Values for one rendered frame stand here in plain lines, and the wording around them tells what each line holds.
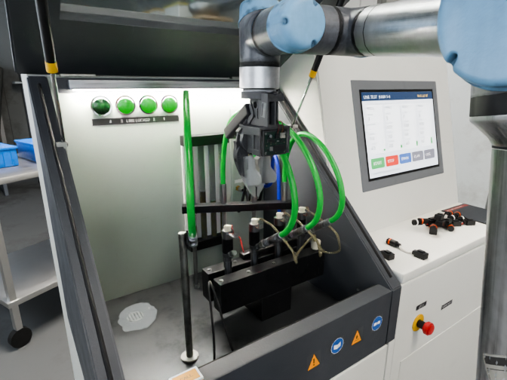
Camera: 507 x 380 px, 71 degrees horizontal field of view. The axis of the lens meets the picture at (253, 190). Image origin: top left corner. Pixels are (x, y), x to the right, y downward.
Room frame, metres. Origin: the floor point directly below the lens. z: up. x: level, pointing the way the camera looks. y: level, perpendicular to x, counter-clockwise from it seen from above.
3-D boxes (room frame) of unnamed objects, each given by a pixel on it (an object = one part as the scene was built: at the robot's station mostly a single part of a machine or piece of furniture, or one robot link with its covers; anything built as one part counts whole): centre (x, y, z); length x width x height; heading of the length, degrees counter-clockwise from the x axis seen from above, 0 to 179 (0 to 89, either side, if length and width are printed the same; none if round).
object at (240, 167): (0.70, 0.02, 1.30); 0.05 x 0.02 x 0.09; 124
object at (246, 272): (0.86, -0.04, 0.91); 0.34 x 0.10 x 0.15; 124
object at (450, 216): (1.09, -0.63, 1.01); 0.23 x 0.11 x 0.06; 124
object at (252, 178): (0.68, 0.00, 1.25); 0.06 x 0.03 x 0.09; 34
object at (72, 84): (1.02, 0.21, 1.43); 0.54 x 0.03 x 0.02; 124
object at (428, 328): (0.82, -0.47, 0.80); 0.05 x 0.04 x 0.05; 124
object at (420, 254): (0.91, -0.43, 0.99); 0.12 x 0.02 x 0.02; 33
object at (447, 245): (1.07, -0.60, 0.96); 0.70 x 0.22 x 0.03; 124
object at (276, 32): (0.61, -0.07, 1.51); 0.11 x 0.11 x 0.08; 24
